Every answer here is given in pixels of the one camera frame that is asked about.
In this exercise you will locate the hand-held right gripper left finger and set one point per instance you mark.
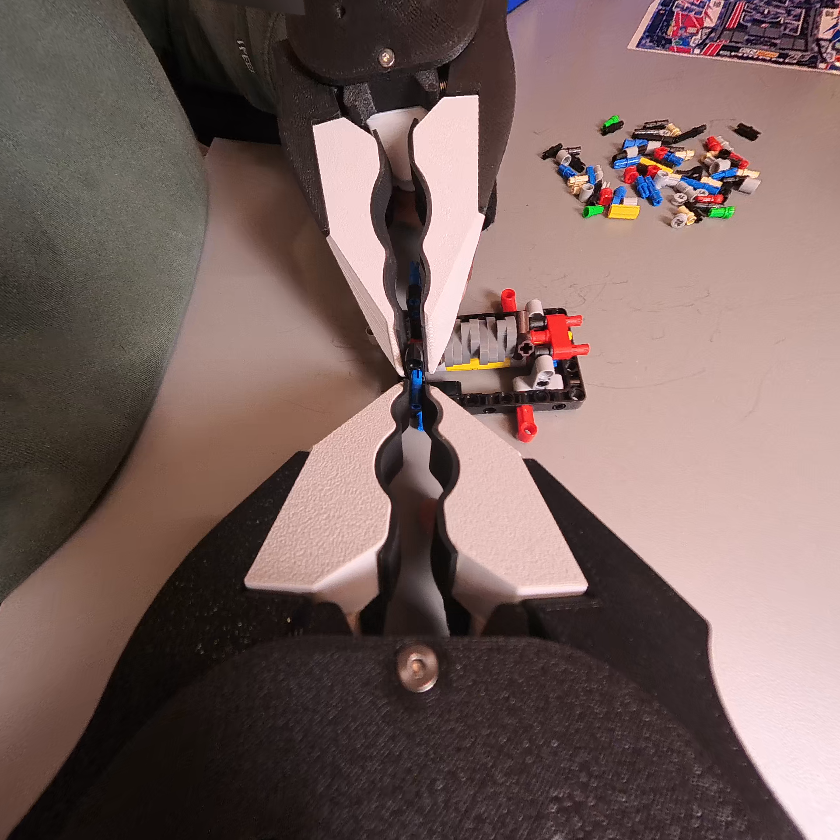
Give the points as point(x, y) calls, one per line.
point(315, 525)

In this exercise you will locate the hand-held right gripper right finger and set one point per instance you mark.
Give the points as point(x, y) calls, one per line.
point(512, 525)

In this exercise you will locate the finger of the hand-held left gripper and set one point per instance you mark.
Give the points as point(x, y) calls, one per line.
point(348, 197)
point(456, 197)

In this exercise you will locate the black frame lego model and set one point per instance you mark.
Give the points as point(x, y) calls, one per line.
point(485, 341)

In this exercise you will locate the blue lego pin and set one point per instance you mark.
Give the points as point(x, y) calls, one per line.
point(416, 400)

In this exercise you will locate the green lego pin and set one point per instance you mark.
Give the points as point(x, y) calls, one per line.
point(611, 124)

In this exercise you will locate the pile of lego pieces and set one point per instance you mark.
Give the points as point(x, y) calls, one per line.
point(656, 177)

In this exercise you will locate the person's left forearm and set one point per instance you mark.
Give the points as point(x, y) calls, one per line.
point(223, 59)

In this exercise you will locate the small black lego piece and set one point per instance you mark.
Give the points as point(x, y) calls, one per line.
point(747, 131)

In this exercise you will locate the lego sticker sheet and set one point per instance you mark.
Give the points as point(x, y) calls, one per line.
point(741, 29)

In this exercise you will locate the person's green sweatshirt torso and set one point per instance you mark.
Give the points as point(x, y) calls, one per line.
point(85, 295)

